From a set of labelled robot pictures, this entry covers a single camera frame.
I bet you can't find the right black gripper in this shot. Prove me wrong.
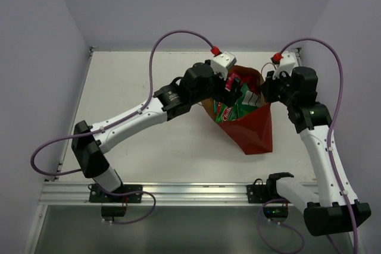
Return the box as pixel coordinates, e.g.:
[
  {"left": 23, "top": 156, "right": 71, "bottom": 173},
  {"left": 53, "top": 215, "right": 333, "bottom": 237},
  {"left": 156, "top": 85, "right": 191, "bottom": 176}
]
[{"left": 260, "top": 68, "right": 298, "bottom": 108}]

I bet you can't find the small red candy packet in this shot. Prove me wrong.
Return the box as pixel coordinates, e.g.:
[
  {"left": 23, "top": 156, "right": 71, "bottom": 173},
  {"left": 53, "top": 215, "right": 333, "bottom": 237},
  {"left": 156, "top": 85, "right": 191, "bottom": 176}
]
[{"left": 226, "top": 76, "right": 235, "bottom": 91}]

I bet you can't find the green chips bag back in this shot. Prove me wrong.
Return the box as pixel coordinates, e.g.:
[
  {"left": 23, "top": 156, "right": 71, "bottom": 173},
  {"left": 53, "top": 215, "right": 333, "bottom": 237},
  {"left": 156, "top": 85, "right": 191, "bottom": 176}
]
[{"left": 236, "top": 83, "right": 266, "bottom": 118}]

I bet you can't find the green Chuba chips bag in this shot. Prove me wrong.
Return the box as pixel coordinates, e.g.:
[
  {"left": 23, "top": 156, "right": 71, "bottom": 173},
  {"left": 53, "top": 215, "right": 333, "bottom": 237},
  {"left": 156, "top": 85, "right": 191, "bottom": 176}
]
[{"left": 214, "top": 101, "right": 241, "bottom": 123}]

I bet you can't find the red paper bag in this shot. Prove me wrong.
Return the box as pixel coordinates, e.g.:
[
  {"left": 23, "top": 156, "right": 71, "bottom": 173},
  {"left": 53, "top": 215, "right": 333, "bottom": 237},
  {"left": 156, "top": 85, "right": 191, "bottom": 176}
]
[{"left": 200, "top": 65, "right": 273, "bottom": 155}]

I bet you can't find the red snack bag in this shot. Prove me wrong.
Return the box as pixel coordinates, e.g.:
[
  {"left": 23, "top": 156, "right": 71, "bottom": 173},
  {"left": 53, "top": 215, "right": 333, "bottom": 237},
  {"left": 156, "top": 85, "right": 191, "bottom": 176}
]
[{"left": 229, "top": 72, "right": 260, "bottom": 95}]

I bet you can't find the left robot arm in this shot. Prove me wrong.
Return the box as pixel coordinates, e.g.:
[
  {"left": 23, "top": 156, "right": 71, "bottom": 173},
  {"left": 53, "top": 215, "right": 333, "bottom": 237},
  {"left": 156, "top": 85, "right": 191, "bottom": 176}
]
[{"left": 71, "top": 60, "right": 241, "bottom": 202}]

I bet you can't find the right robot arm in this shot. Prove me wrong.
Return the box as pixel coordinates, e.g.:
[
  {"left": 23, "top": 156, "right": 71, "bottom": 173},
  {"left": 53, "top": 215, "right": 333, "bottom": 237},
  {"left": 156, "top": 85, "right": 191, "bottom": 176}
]
[{"left": 261, "top": 67, "right": 371, "bottom": 236}]

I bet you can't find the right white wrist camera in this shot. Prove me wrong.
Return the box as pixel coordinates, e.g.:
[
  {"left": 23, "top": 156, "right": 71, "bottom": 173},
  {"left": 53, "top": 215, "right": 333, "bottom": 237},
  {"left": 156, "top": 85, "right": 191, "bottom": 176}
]
[{"left": 271, "top": 52, "right": 297, "bottom": 79}]

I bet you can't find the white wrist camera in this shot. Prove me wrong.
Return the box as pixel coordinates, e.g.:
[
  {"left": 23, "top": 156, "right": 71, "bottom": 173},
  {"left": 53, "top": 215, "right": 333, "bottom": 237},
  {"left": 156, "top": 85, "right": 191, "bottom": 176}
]
[
  {"left": 210, "top": 46, "right": 237, "bottom": 80},
  {"left": 271, "top": 52, "right": 297, "bottom": 79}
]

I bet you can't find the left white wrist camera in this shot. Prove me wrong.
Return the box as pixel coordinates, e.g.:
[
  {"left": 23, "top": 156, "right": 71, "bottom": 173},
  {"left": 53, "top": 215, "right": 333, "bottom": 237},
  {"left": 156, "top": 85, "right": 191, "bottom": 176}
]
[{"left": 210, "top": 46, "right": 237, "bottom": 80}]

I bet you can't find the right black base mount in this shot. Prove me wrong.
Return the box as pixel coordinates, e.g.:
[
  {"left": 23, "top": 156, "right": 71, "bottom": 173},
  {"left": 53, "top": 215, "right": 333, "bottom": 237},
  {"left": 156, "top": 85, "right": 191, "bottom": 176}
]
[{"left": 246, "top": 178, "right": 289, "bottom": 222}]

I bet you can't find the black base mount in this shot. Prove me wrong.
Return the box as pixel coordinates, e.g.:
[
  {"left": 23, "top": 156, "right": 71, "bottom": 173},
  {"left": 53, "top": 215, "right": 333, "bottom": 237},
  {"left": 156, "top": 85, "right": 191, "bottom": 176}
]
[
  {"left": 246, "top": 178, "right": 289, "bottom": 222},
  {"left": 88, "top": 184, "right": 143, "bottom": 221}
]

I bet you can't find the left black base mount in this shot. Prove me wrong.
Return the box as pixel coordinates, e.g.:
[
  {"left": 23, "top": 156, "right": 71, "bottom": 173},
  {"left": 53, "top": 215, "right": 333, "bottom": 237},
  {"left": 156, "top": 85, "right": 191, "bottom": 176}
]
[{"left": 88, "top": 184, "right": 143, "bottom": 221}]

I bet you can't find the aluminium rail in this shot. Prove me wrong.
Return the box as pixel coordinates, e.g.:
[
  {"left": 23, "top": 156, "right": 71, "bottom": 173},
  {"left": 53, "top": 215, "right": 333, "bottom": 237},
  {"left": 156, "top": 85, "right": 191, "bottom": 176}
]
[{"left": 38, "top": 181, "right": 267, "bottom": 206}]

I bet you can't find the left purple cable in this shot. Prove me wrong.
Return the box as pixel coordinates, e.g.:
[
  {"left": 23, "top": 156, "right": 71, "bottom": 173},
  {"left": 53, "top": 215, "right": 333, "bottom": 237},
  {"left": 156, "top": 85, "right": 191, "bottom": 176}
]
[{"left": 32, "top": 30, "right": 215, "bottom": 225}]

